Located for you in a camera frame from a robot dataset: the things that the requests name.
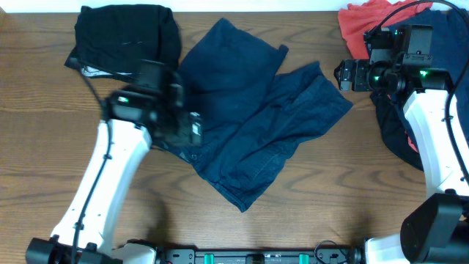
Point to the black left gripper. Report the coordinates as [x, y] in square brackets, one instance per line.
[186, 136]

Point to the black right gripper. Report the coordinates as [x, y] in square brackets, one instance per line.
[360, 67]

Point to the navy blue shorts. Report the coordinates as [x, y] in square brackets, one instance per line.
[253, 117]

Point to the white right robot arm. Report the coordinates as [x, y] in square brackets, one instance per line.
[437, 231]

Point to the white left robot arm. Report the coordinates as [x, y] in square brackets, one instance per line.
[132, 122]

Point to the red orange garment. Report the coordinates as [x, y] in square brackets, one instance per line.
[356, 20]

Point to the black garment under pile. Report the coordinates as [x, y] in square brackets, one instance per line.
[395, 130]

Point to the navy blue garment pile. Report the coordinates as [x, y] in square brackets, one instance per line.
[449, 46]

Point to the folded black garment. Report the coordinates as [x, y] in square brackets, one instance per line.
[111, 41]

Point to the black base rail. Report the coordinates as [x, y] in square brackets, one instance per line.
[326, 252]

